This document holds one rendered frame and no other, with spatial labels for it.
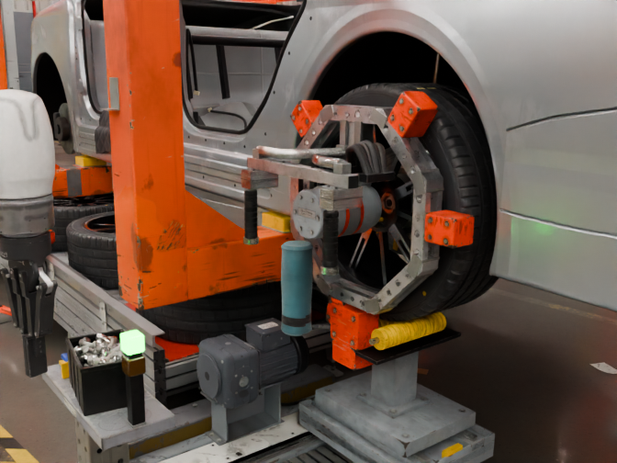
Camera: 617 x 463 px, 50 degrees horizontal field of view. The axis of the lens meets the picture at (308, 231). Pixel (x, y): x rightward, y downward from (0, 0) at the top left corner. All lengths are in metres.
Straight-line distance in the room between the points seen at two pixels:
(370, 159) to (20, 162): 0.81
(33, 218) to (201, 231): 1.06
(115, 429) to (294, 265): 0.64
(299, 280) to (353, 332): 0.21
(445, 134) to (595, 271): 0.48
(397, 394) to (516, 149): 0.87
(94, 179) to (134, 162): 2.04
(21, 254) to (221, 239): 1.11
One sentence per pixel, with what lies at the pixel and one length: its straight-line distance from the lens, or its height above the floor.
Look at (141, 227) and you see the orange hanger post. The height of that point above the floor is 0.77.
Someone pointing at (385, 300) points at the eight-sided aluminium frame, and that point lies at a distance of 1.74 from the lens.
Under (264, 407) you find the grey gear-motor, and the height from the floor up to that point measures 0.10.
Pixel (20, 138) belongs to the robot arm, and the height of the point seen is 1.11.
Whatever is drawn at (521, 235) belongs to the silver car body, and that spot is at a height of 0.86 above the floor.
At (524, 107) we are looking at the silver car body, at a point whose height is 1.14.
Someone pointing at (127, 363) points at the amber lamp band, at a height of 0.60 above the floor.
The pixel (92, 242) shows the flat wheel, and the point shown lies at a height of 0.48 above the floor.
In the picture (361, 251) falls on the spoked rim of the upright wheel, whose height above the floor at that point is 0.70.
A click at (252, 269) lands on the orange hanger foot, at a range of 2.17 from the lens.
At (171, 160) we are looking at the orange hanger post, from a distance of 1.96.
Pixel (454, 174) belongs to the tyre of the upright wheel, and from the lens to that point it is 1.63.
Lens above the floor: 1.20
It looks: 13 degrees down
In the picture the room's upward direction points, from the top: 1 degrees clockwise
